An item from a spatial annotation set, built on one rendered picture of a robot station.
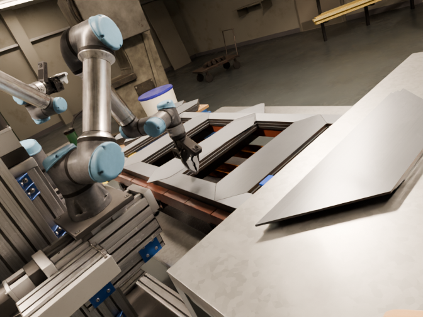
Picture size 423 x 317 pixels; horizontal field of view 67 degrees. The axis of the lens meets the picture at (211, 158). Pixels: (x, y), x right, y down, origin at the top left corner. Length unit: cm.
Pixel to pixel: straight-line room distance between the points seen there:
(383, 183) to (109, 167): 72
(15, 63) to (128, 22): 521
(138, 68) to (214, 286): 559
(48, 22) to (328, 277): 1057
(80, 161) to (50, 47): 973
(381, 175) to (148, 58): 563
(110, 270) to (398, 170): 83
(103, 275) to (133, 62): 521
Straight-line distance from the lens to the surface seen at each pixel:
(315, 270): 60
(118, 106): 132
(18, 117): 1027
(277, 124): 174
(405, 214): 69
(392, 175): 75
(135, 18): 583
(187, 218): 179
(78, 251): 116
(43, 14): 1087
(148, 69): 614
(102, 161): 98
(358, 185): 73
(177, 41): 1227
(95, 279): 108
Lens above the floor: 149
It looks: 24 degrees down
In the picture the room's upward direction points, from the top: 22 degrees counter-clockwise
